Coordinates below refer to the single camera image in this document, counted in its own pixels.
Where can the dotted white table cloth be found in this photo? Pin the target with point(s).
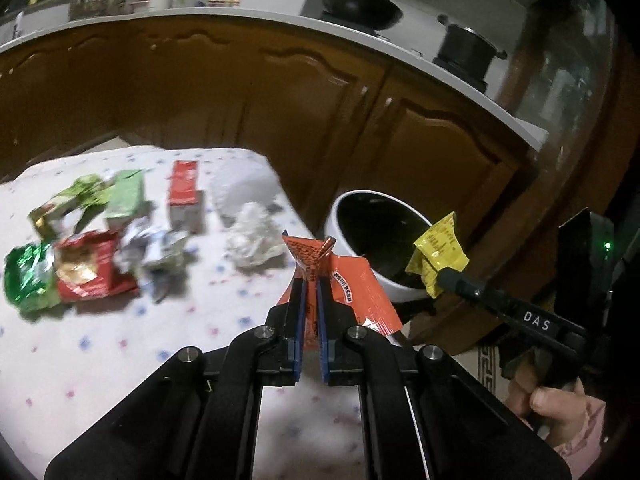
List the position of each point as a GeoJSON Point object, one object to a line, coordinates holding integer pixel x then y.
{"type": "Point", "coordinates": [63, 370]}

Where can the person's right hand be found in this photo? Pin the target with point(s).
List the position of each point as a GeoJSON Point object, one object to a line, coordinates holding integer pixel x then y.
{"type": "Point", "coordinates": [575, 419]}

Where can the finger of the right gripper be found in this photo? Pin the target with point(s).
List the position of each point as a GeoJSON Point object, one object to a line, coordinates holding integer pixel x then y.
{"type": "Point", "coordinates": [460, 284]}

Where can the black wok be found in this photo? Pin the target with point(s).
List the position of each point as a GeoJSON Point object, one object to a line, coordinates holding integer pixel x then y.
{"type": "Point", "coordinates": [371, 14]}

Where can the brown wooden base cabinets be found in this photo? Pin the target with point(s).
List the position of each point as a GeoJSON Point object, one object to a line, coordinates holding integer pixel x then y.
{"type": "Point", "coordinates": [329, 114]}

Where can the green foil snack bag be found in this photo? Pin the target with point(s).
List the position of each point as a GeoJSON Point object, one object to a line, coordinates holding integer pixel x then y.
{"type": "Point", "coordinates": [29, 279]}

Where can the white round trash bin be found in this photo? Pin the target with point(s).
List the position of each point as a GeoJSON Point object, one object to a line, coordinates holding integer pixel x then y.
{"type": "Point", "coordinates": [382, 229]}

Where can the green drink carton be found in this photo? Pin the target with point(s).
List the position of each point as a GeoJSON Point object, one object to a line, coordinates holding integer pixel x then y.
{"type": "Point", "coordinates": [127, 200]}

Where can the orange snack wrapper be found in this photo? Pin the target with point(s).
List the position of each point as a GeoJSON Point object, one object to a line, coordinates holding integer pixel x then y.
{"type": "Point", "coordinates": [352, 282]}

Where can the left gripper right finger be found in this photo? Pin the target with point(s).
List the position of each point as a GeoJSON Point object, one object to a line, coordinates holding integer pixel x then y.
{"type": "Point", "coordinates": [337, 364]}

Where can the yellow snack wrapper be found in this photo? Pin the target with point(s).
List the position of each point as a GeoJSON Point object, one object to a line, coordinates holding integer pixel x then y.
{"type": "Point", "coordinates": [436, 249]}

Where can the red foil snack bag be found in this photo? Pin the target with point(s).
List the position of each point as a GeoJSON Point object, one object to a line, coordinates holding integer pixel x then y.
{"type": "Point", "coordinates": [85, 269]}

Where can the crumpled white tissue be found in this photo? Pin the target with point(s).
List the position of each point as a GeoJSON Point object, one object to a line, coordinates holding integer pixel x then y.
{"type": "Point", "coordinates": [253, 239]}

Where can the black stock pot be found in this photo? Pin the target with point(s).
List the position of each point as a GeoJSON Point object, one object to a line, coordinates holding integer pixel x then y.
{"type": "Point", "coordinates": [466, 54]}

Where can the red drink carton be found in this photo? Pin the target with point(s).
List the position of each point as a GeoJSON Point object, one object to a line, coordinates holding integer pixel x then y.
{"type": "Point", "coordinates": [185, 200]}

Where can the silver foil wrapper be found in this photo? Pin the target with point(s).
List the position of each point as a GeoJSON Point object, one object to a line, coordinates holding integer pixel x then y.
{"type": "Point", "coordinates": [155, 257]}

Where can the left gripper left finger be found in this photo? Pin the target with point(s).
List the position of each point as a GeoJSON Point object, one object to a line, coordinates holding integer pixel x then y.
{"type": "Point", "coordinates": [288, 320]}

